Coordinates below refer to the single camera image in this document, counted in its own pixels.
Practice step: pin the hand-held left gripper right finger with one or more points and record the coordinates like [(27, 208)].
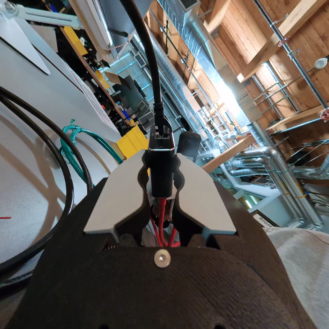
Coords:
[(205, 205)]

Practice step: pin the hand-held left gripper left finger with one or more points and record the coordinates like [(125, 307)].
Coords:
[(118, 203)]

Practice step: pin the black network splitter box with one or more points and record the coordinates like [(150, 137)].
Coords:
[(162, 174)]

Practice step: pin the yellow storage bin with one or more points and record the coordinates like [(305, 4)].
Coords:
[(133, 144)]

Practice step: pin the white desk lamp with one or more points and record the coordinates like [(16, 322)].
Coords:
[(20, 46)]

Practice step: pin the computer monitor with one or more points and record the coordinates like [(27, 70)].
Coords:
[(142, 105), (147, 118)]

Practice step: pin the silver ventilation pipes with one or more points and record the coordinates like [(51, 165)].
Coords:
[(272, 159)]

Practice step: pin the green twist tie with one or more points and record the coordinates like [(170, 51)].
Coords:
[(72, 122)]

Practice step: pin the white paper sheet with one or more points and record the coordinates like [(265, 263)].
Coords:
[(95, 102)]

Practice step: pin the white hanging light bar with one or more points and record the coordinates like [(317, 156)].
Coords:
[(97, 23)]

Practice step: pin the white ceiling sensor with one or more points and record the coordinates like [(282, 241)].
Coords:
[(321, 63)]

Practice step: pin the black panel with wooden frame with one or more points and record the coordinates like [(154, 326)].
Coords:
[(123, 15)]

